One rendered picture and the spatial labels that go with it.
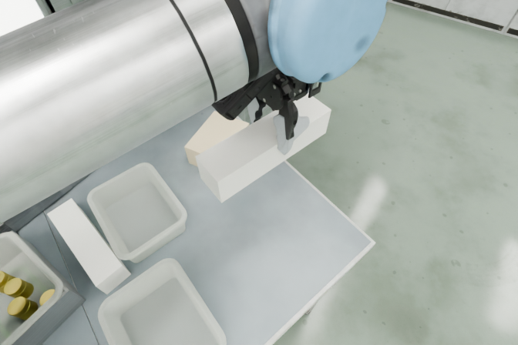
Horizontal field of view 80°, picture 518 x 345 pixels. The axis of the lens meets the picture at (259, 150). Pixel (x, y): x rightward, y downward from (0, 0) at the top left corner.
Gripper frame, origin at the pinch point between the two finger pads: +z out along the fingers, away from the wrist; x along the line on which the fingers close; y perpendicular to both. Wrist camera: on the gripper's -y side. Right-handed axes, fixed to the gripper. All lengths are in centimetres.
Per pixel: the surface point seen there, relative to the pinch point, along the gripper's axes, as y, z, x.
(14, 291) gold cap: -50, 28, 19
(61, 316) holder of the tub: -46, 32, 10
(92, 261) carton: -35.9, 28.3, 15.2
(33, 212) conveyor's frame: -44, 32, 39
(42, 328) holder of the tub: -49, 30, 9
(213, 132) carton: 5.2, 26.6, 29.2
